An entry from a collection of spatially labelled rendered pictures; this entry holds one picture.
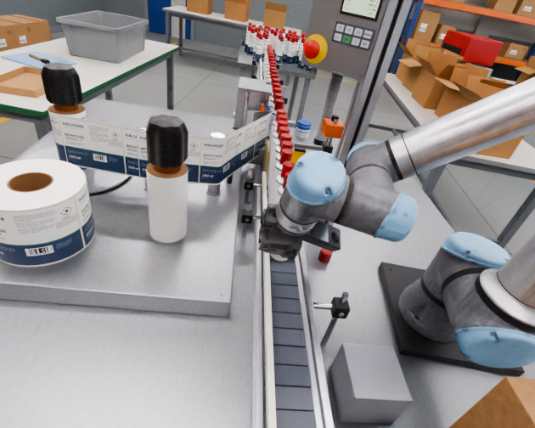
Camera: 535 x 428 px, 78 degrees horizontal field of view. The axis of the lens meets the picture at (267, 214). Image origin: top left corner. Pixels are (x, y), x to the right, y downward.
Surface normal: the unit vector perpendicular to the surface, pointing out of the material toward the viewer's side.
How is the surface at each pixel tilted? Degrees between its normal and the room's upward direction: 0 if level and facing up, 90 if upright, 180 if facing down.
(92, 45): 95
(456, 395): 0
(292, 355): 0
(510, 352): 99
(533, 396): 0
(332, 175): 30
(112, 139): 90
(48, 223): 90
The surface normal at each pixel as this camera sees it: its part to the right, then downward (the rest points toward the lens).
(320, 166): 0.15, -0.40
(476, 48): 0.10, 0.59
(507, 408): -0.99, -0.12
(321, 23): -0.55, 0.41
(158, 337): 0.16, -0.80
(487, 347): -0.20, 0.67
